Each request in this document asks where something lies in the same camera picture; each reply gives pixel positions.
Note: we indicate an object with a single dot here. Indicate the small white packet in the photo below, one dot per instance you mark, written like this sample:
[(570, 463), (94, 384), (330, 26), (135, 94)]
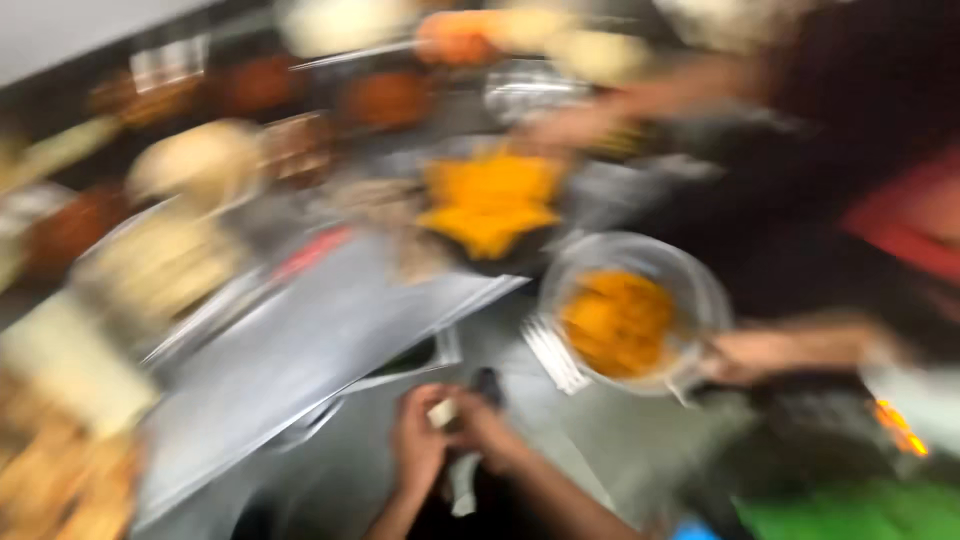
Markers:
[(442, 412)]

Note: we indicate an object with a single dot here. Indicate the green cloth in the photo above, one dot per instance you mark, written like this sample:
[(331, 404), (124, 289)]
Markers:
[(855, 514)]

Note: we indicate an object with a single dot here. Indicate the container of orange food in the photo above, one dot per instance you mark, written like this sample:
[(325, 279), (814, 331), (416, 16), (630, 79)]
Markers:
[(454, 39)]

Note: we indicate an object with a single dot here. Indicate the bundle of white forks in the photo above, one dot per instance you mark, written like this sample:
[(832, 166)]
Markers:
[(555, 356)]

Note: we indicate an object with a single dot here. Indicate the container of brown sauce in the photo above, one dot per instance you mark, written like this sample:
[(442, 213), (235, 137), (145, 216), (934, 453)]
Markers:
[(71, 229), (298, 148), (255, 84), (386, 97)]

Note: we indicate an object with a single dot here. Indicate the empty steel bowl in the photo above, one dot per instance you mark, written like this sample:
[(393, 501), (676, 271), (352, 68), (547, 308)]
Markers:
[(534, 90)]

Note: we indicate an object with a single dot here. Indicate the container of pale white food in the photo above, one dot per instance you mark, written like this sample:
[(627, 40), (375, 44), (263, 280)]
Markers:
[(71, 360)]

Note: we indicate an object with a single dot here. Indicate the steel tray of beige food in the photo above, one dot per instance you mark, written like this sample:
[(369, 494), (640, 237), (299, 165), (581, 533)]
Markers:
[(157, 270)]

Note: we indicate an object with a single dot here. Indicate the grey white cloth strip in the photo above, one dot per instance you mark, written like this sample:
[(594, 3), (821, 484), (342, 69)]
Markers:
[(463, 484)]

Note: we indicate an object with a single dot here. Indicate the person's left fingers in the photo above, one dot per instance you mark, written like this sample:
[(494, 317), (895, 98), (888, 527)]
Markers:
[(429, 396)]

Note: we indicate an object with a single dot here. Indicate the orange burner flame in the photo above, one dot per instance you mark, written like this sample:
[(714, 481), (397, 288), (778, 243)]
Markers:
[(900, 429)]

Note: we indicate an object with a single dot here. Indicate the tray of golden fried food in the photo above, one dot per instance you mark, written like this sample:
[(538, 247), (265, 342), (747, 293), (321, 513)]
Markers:
[(64, 480)]

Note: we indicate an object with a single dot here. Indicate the bowl of beige food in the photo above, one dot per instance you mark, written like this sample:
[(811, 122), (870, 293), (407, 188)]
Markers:
[(196, 161)]

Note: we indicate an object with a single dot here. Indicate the black plate of yellow food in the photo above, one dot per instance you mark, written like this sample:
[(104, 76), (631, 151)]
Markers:
[(487, 199)]

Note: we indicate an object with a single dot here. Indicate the bowl of white cream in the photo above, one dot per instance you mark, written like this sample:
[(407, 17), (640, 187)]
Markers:
[(341, 24)]

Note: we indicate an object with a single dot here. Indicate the person's left hand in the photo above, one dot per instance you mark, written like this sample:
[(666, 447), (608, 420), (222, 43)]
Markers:
[(416, 446)]

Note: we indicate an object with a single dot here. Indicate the person's right hand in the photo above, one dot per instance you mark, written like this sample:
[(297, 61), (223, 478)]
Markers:
[(491, 439)]

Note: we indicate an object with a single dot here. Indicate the dark cooking pan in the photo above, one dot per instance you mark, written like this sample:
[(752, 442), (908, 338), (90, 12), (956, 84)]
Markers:
[(795, 435)]

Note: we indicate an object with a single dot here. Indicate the large flat steel lid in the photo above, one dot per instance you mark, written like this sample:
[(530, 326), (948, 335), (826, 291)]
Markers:
[(300, 352)]

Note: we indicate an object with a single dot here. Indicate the clear bowl of orange food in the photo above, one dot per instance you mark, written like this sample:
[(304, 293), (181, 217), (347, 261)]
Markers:
[(622, 322)]

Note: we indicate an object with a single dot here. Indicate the person's right fingers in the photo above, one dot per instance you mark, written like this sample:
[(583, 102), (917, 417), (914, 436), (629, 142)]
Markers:
[(469, 412)]

